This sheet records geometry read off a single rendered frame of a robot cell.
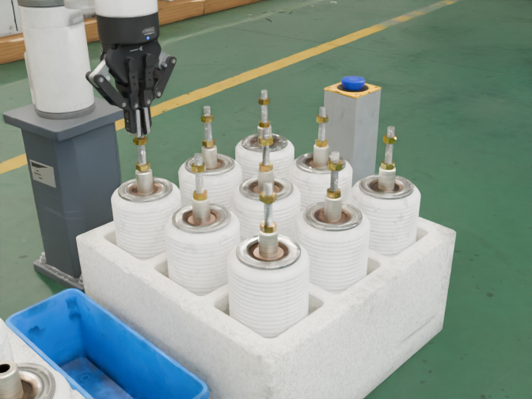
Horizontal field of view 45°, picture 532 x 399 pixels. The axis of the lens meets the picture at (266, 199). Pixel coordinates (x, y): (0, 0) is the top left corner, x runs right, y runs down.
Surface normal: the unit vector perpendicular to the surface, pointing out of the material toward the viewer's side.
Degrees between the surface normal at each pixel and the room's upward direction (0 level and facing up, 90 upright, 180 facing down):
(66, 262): 90
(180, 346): 90
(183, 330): 90
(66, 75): 90
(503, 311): 0
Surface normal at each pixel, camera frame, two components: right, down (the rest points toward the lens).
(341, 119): -0.69, 0.33
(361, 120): 0.72, 0.31
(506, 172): -0.01, -0.89
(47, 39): 0.08, 0.45
